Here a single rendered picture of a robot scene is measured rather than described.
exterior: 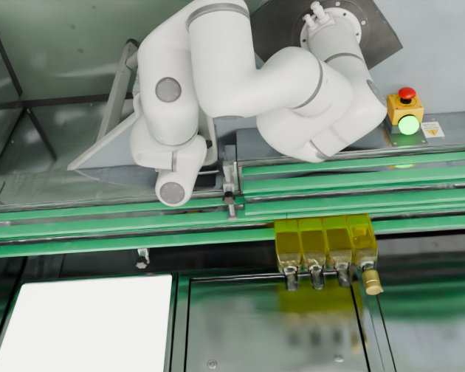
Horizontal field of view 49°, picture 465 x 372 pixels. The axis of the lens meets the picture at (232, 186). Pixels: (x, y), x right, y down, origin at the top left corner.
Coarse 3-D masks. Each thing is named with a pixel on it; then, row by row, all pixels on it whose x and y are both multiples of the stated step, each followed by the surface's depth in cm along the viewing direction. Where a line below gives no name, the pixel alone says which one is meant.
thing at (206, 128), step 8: (136, 96) 115; (136, 104) 116; (136, 112) 118; (200, 112) 127; (200, 120) 128; (208, 120) 120; (200, 128) 130; (208, 128) 130; (208, 136) 132; (208, 152) 130; (216, 152) 126; (208, 160) 128
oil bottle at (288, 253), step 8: (280, 224) 124; (288, 224) 124; (296, 224) 124; (280, 232) 122; (288, 232) 122; (296, 232) 122; (280, 240) 121; (288, 240) 120; (296, 240) 120; (280, 248) 119; (288, 248) 119; (296, 248) 118; (280, 256) 117; (288, 256) 117; (296, 256) 117; (280, 264) 117; (288, 264) 117; (296, 264) 117
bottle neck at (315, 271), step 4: (312, 268) 116; (316, 268) 116; (320, 268) 116; (312, 272) 115; (316, 272) 115; (320, 272) 115; (312, 276) 115; (316, 276) 114; (320, 276) 114; (312, 280) 114; (316, 280) 113; (320, 280) 113; (324, 280) 115; (312, 284) 114; (316, 284) 115; (320, 284) 115; (324, 284) 113; (316, 288) 114; (320, 288) 114
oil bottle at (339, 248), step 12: (324, 216) 124; (336, 216) 124; (324, 228) 122; (336, 228) 121; (336, 240) 119; (348, 240) 119; (336, 252) 116; (348, 252) 116; (336, 264) 116; (348, 264) 117
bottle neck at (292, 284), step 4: (288, 268) 116; (292, 268) 116; (284, 272) 117; (288, 272) 116; (292, 272) 115; (296, 272) 116; (288, 276) 115; (292, 276) 114; (296, 276) 115; (288, 280) 114; (292, 280) 114; (296, 280) 114; (288, 284) 113; (292, 284) 113; (296, 284) 113; (288, 288) 114; (292, 288) 115; (296, 288) 114
